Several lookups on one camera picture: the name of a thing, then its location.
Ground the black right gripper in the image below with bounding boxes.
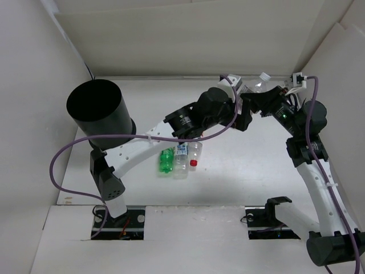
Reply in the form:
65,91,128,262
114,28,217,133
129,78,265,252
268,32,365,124
240,86,302,138

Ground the clear bottle blue orange label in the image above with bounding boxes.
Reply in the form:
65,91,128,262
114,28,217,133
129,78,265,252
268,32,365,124
249,72,271,93

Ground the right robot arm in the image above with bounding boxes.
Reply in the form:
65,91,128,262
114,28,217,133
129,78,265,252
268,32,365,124
240,87,364,273

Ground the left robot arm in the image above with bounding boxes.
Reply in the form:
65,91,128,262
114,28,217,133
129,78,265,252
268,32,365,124
90,83,247,227

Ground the black plastic bin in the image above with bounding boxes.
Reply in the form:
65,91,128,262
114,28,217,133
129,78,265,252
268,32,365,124
66,79,136,136

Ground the clear bottle red label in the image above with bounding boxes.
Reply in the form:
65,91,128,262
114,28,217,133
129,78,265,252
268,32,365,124
188,142,202,171

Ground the clear bottle blue green label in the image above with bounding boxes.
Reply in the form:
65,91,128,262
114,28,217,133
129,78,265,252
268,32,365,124
173,143,189,179

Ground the green plastic soda bottle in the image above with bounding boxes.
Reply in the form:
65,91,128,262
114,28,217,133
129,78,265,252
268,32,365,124
159,147,174,174

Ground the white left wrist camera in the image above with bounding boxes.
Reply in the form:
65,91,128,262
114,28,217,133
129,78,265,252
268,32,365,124
217,74,242,98

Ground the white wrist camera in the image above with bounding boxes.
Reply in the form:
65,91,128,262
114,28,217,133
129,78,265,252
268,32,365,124
286,72,307,96
217,74,242,98

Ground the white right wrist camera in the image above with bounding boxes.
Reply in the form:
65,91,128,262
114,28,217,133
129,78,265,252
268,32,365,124
286,72,307,96

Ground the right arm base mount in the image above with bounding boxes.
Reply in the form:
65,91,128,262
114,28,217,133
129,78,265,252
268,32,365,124
240,196,300,240

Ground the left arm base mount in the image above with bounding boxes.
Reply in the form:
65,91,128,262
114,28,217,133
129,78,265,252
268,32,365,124
91,206,146,241

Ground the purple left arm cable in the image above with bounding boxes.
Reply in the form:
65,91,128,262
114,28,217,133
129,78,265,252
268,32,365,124
50,74,239,239

